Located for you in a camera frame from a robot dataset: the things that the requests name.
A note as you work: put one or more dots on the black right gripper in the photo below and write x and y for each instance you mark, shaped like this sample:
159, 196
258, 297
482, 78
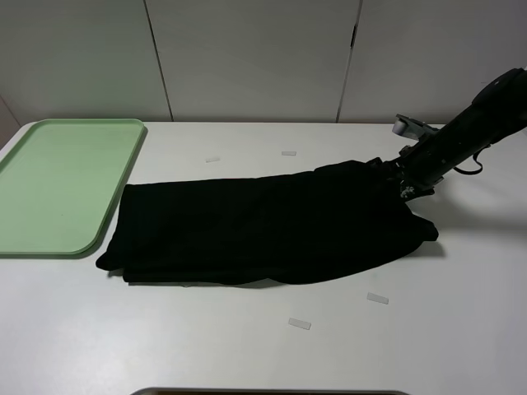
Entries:
408, 187

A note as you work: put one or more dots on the black short sleeve shirt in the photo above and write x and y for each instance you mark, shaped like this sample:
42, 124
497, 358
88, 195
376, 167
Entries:
303, 228

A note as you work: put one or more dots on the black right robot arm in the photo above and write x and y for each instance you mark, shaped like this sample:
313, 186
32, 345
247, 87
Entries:
497, 111

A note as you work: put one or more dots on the light green plastic tray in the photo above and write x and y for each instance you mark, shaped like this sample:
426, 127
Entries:
59, 182

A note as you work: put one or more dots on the clear tape piece front right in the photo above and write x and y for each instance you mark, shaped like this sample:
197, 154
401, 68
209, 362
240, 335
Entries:
377, 298

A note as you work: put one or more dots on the black door hinge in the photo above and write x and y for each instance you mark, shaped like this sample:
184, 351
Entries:
354, 34

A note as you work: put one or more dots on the clear tape piece front centre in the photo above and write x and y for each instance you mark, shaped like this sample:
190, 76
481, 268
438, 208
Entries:
297, 323

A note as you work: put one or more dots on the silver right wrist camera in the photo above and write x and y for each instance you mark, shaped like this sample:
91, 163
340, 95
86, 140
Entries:
413, 129

